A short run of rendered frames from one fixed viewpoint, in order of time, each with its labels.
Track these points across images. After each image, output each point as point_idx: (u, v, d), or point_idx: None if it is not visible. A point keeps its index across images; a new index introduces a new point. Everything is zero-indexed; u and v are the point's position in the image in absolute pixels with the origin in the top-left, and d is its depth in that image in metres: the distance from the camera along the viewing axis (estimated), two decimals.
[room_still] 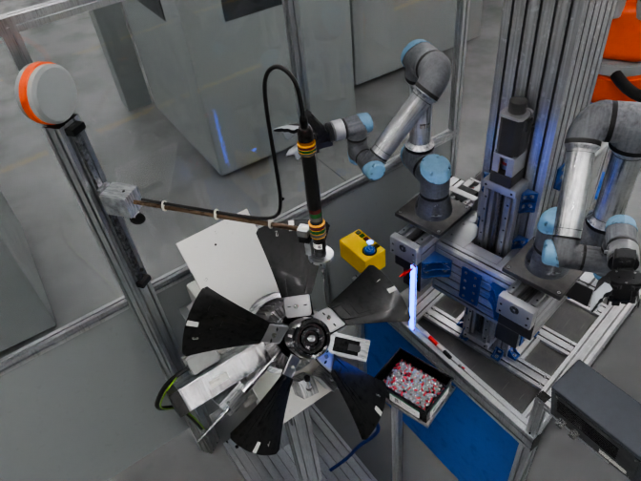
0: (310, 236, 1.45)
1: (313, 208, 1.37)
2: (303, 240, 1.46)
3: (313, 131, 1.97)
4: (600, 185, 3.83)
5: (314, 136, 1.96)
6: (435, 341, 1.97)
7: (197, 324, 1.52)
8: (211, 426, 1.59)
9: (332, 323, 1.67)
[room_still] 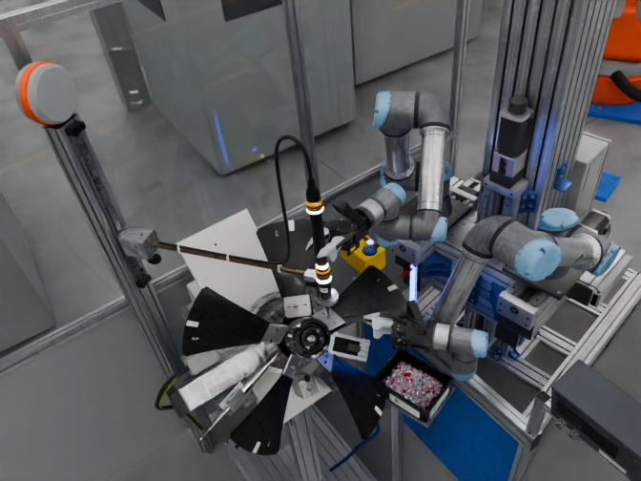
0: None
1: (320, 257, 1.49)
2: (310, 284, 1.57)
3: (348, 222, 1.53)
4: (600, 185, 3.83)
5: (355, 228, 1.51)
6: None
7: (197, 324, 1.52)
8: (211, 426, 1.59)
9: (331, 321, 1.67)
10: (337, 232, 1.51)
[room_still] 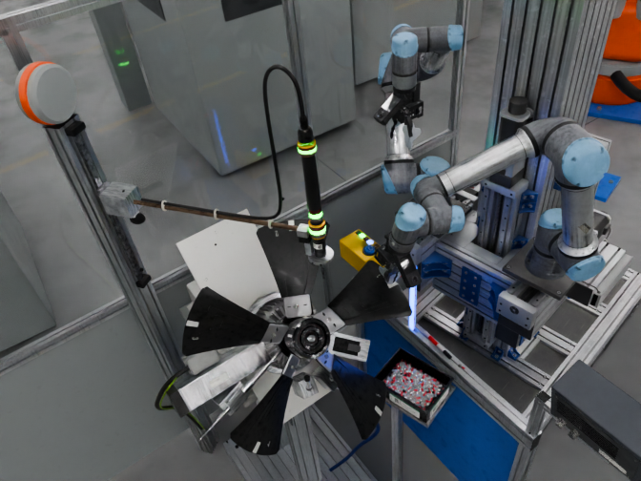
0: (310, 236, 1.45)
1: (313, 208, 1.37)
2: (303, 240, 1.46)
3: (398, 109, 1.75)
4: (600, 185, 3.83)
5: (404, 113, 1.73)
6: (435, 341, 1.97)
7: (197, 324, 1.52)
8: (211, 426, 1.59)
9: (332, 324, 1.67)
10: (399, 119, 1.78)
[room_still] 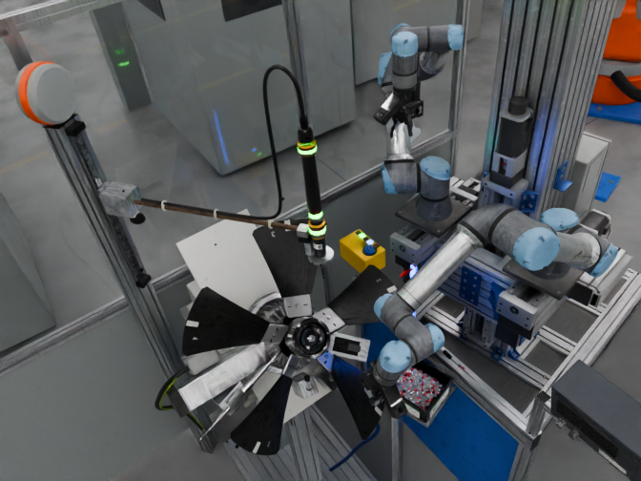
0: (310, 236, 1.45)
1: (313, 208, 1.37)
2: (303, 240, 1.46)
3: (398, 109, 1.75)
4: (600, 185, 3.83)
5: (404, 113, 1.73)
6: None
7: (288, 230, 1.65)
8: (211, 426, 1.59)
9: (324, 360, 1.66)
10: (399, 119, 1.78)
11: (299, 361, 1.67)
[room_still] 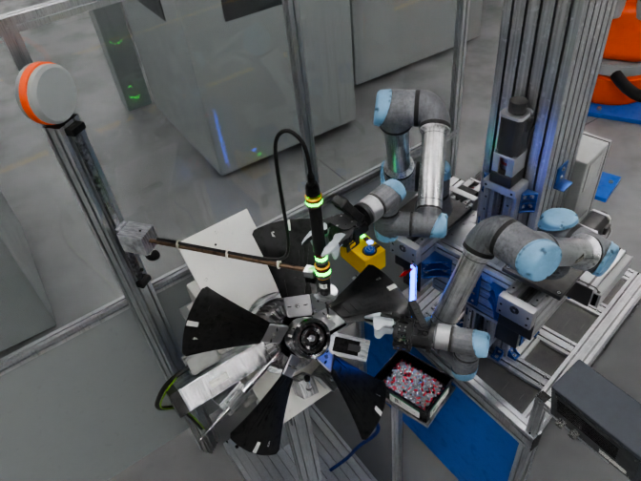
0: (316, 277, 1.55)
1: (319, 253, 1.47)
2: (309, 281, 1.56)
3: (348, 219, 1.52)
4: (600, 185, 3.83)
5: (355, 224, 1.50)
6: None
7: (288, 230, 1.65)
8: (211, 426, 1.59)
9: (324, 360, 1.66)
10: (337, 228, 1.50)
11: (299, 361, 1.67)
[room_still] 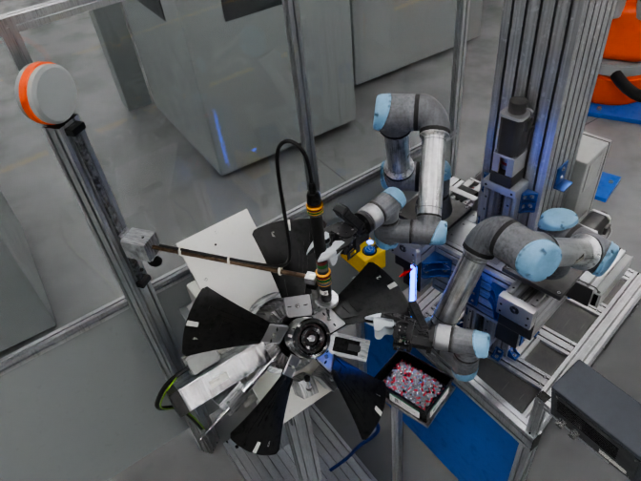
0: (317, 283, 1.57)
1: (320, 261, 1.49)
2: (310, 287, 1.58)
3: (348, 226, 1.54)
4: (600, 185, 3.83)
5: (355, 232, 1.52)
6: None
7: (288, 230, 1.65)
8: (211, 426, 1.59)
9: (324, 360, 1.66)
10: (337, 236, 1.52)
11: (299, 361, 1.67)
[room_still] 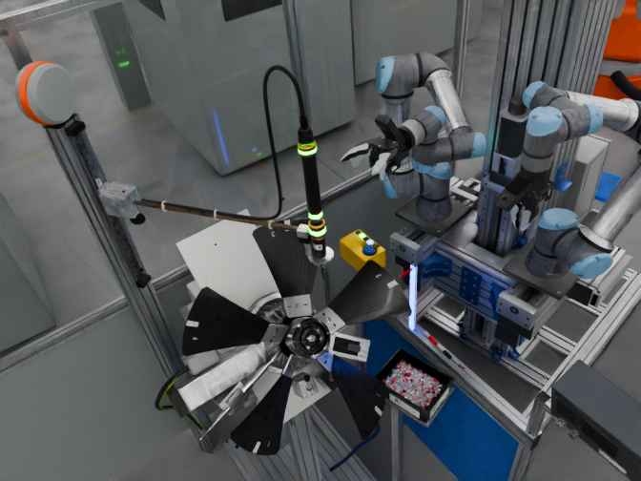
0: None
1: (313, 209, 1.37)
2: (303, 240, 1.46)
3: (390, 140, 1.50)
4: (600, 185, 3.83)
5: (397, 145, 1.49)
6: (435, 341, 1.97)
7: (288, 230, 1.65)
8: (211, 426, 1.59)
9: (324, 360, 1.66)
10: (379, 149, 1.49)
11: (299, 361, 1.67)
